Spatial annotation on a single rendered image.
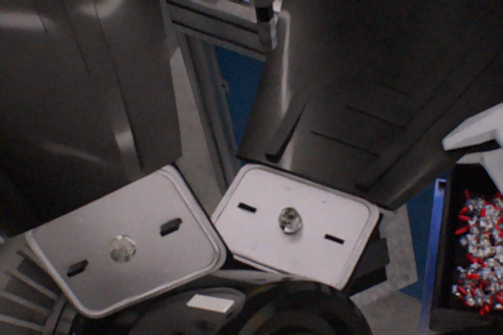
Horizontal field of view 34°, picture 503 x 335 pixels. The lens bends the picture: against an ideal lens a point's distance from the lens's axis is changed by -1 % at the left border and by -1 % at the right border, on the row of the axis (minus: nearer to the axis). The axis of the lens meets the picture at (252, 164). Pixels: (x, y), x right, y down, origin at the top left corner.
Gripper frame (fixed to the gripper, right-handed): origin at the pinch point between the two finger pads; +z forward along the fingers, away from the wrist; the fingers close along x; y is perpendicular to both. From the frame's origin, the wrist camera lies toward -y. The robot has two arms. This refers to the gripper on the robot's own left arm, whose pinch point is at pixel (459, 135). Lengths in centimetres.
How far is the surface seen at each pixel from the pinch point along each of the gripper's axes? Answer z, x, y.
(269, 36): 11.2, -19.8, 2.2
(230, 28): 12, 39, -35
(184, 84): 24, 127, -77
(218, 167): 18, 82, -35
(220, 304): 15.6, -8.9, 9.4
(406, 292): -11, 106, -12
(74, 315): 23.9, -3.5, 7.1
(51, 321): 25.9, -1.4, 6.6
